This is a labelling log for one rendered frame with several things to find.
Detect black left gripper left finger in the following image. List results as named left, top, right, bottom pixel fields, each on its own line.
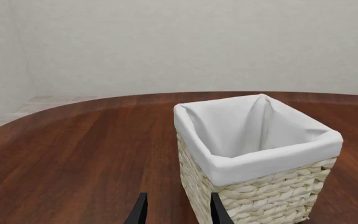
left=124, top=192, right=149, bottom=224

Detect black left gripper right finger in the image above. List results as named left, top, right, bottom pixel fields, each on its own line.
left=210, top=192, right=234, bottom=224

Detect woven basket with white liner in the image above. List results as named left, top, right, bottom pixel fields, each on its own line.
left=173, top=93, right=344, bottom=224

